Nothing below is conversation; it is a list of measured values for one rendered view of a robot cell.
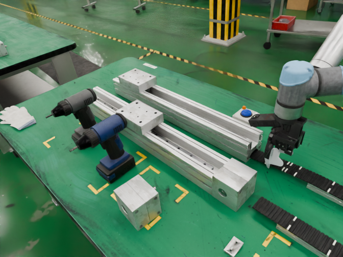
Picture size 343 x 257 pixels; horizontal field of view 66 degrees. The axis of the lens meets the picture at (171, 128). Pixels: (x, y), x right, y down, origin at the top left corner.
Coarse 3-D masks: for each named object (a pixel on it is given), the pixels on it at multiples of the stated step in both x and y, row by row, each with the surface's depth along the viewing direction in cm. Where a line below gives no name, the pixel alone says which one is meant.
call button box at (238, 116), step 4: (236, 112) 108; (240, 112) 108; (252, 112) 107; (256, 112) 107; (232, 116) 107; (236, 116) 106; (240, 116) 106; (244, 116) 105; (248, 116) 105; (240, 120) 105; (244, 120) 103; (248, 124) 103
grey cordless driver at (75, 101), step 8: (88, 88) 102; (72, 96) 98; (80, 96) 98; (88, 96) 100; (64, 104) 95; (72, 104) 96; (80, 104) 98; (88, 104) 101; (56, 112) 94; (64, 112) 96; (72, 112) 99; (80, 112) 101; (88, 112) 104; (80, 120) 103; (88, 120) 105; (80, 128) 107; (88, 128) 107; (72, 136) 107; (80, 136) 105
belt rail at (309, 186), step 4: (308, 184) 82; (308, 188) 83; (312, 188) 82; (316, 188) 80; (316, 192) 81; (320, 192) 80; (324, 192) 80; (324, 196) 80; (328, 196) 79; (332, 196) 78; (332, 200) 78; (336, 200) 77; (340, 200) 76; (340, 204) 77
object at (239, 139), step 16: (128, 96) 133; (144, 96) 122; (160, 96) 125; (176, 96) 117; (176, 112) 109; (192, 112) 113; (208, 112) 106; (192, 128) 107; (208, 128) 99; (224, 128) 96; (240, 128) 97; (256, 128) 95; (224, 144) 98; (240, 144) 91; (256, 144) 94
